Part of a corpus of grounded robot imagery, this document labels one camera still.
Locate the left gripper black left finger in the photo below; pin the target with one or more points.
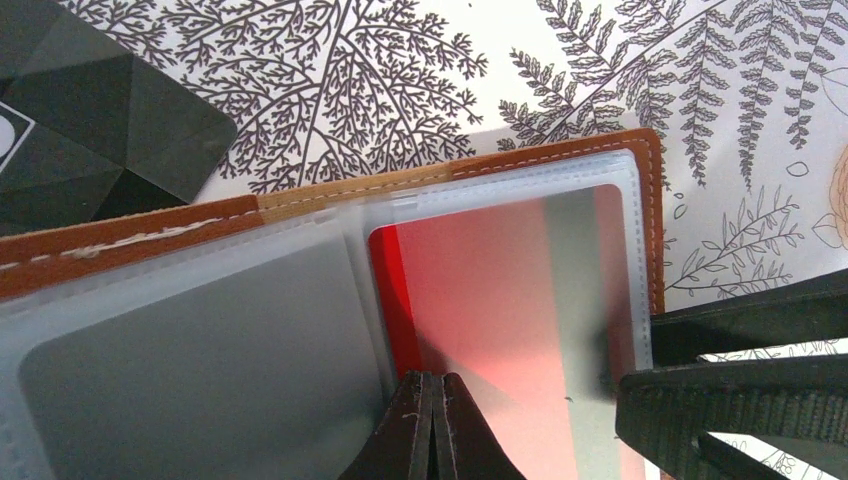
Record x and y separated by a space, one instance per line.
399 447

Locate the black VIP card under red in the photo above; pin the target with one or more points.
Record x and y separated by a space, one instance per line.
89 131

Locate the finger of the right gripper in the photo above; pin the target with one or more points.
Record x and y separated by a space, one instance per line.
810 310
670 415

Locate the brown leather card holder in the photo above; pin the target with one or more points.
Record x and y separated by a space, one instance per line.
32 264

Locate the black vip card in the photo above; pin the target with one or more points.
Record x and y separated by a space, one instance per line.
89 131
246 359

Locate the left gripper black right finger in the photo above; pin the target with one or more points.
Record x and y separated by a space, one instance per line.
464 445

